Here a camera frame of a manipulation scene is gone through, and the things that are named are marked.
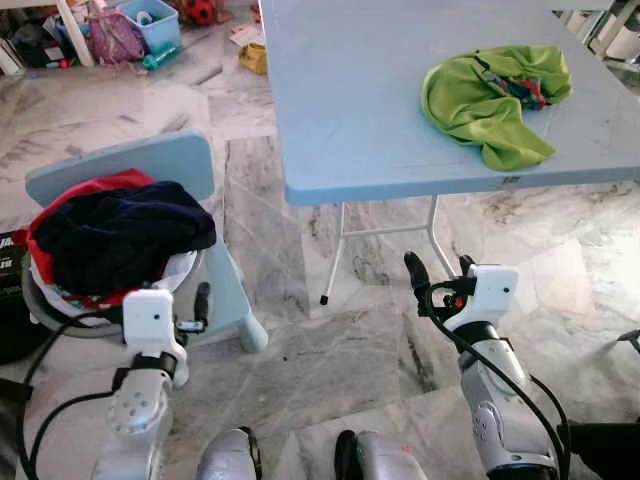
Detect teal bottle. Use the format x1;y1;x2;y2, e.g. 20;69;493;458
139;47;187;72

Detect silver right robot leg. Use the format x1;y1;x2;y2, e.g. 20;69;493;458
332;429;433;480

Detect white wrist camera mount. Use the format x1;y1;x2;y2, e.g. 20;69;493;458
444;264;522;333
121;287;190;363

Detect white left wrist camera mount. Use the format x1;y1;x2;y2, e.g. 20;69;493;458
121;287;190;363

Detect red ball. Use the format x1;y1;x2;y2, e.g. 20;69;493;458
184;0;218;27

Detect blue plastic storage box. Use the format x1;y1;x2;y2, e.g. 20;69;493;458
118;0;184;57

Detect light blue folding table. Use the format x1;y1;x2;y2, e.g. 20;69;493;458
257;0;640;307

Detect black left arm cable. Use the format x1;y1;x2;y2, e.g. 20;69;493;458
15;308;129;480

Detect white cloth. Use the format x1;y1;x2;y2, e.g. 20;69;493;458
150;250;201;296

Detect white paper sheets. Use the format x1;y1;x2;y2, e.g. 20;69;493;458
228;22;264;47

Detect navy blue garment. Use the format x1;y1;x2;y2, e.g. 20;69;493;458
32;179;219;298

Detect small yellow bag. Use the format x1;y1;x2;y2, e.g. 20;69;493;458
237;41;270;77

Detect white plastic furniture leg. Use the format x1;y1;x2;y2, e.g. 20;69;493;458
54;0;97;70

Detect black bag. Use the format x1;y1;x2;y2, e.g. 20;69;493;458
8;20;67;70

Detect white shelf unit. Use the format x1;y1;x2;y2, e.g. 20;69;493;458
553;0;640;63

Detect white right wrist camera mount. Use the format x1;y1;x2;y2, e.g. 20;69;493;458
444;264;522;333

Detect grey laundry basket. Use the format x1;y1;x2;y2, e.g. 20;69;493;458
20;250;217;341

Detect purple bag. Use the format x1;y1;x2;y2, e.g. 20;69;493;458
84;8;147;67

